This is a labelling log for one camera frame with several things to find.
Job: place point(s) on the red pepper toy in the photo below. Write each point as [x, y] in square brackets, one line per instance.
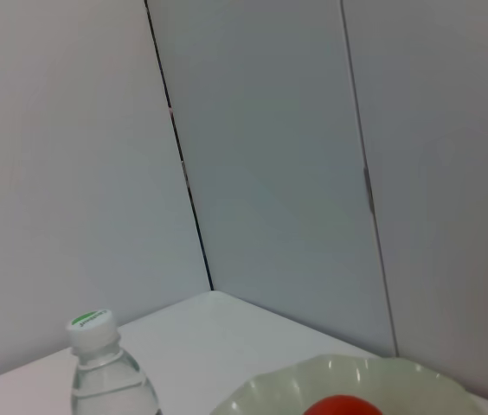
[343, 406]

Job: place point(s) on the green glass fruit plate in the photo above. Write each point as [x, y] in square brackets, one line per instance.
[278, 389]

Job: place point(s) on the clear water bottle green label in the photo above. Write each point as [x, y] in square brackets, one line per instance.
[105, 380]

